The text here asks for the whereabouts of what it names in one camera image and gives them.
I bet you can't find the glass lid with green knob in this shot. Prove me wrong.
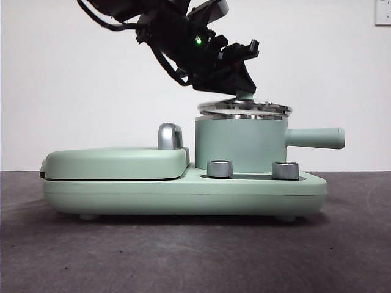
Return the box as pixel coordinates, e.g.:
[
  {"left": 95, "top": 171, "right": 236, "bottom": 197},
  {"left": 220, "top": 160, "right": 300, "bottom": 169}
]
[{"left": 197, "top": 91, "right": 293, "bottom": 118}]

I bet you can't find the silver control knob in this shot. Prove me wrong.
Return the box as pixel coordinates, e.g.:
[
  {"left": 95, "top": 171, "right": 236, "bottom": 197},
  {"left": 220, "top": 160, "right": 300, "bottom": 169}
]
[
  {"left": 271, "top": 161, "right": 300, "bottom": 180},
  {"left": 206, "top": 159, "right": 233, "bottom": 178}
]

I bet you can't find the green breakfast machine base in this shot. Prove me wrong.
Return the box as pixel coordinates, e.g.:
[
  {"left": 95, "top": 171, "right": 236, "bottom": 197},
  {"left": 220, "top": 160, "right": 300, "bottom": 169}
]
[{"left": 42, "top": 163, "right": 327, "bottom": 221}]

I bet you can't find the green hinged griddle cover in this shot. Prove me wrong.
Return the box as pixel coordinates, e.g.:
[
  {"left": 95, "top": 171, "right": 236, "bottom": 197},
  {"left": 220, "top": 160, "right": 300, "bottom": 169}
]
[{"left": 38, "top": 145, "right": 191, "bottom": 181}]

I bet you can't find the green pot with straight handle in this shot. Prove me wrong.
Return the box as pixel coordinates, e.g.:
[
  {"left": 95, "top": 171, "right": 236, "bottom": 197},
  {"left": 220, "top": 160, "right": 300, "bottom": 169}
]
[{"left": 194, "top": 115, "right": 346, "bottom": 172}]

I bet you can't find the chrome cover handle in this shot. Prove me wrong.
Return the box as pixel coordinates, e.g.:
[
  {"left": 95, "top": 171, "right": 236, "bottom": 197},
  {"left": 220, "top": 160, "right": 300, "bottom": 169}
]
[{"left": 157, "top": 122, "right": 184, "bottom": 150}]

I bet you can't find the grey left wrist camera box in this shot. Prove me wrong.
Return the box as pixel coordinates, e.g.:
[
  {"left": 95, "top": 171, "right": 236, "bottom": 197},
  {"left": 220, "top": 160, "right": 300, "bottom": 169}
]
[{"left": 186, "top": 0, "right": 230, "bottom": 27}]

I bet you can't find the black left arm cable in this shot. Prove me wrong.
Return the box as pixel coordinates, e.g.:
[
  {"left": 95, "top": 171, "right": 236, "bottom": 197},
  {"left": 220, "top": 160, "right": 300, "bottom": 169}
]
[{"left": 76, "top": 0, "right": 190, "bottom": 87}]

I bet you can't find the white wall socket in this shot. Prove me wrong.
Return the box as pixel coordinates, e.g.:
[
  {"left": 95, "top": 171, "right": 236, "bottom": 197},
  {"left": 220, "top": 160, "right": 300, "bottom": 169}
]
[{"left": 375, "top": 0, "right": 391, "bottom": 26}]

